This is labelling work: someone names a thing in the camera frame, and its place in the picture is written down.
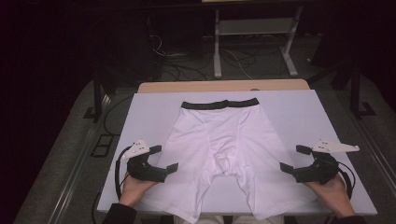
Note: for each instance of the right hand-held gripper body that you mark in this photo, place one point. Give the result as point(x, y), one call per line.
point(325, 168)

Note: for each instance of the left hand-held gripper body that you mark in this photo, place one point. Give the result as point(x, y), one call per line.
point(137, 168)

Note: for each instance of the white shorts with black waistband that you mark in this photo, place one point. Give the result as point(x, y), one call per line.
point(218, 133)

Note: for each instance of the person's left hand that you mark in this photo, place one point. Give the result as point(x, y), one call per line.
point(134, 191)

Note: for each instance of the person's right hand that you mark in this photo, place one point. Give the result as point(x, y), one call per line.
point(333, 196)

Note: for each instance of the white board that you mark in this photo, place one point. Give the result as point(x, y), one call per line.
point(149, 118)

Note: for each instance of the wooden table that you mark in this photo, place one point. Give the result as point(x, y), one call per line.
point(193, 86)

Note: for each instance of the black metal stand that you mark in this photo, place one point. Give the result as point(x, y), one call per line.
point(355, 93)
point(97, 99)

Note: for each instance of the black floor socket frame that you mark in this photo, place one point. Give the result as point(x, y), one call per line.
point(102, 145)

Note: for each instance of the metal floor rail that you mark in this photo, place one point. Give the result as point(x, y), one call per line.
point(73, 183)
point(378, 155)

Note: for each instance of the white metal desk frame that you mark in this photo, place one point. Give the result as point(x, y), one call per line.
point(255, 26)

